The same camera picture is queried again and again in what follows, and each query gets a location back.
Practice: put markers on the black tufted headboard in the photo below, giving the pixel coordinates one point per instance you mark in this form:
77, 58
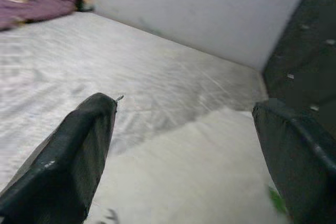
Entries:
302, 51

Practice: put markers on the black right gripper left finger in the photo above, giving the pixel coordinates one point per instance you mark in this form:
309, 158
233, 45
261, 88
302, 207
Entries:
60, 163

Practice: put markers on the grey quilted mattress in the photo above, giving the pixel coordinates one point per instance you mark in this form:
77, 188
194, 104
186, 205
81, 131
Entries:
131, 64

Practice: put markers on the purple cartoon mouse quilt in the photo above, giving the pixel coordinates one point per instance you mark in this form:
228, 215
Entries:
39, 3

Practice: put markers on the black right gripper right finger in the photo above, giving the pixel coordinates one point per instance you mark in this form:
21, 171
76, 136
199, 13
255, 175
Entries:
302, 176

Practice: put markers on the cream pillow with print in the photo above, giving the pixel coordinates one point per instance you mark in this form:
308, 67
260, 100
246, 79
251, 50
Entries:
183, 169

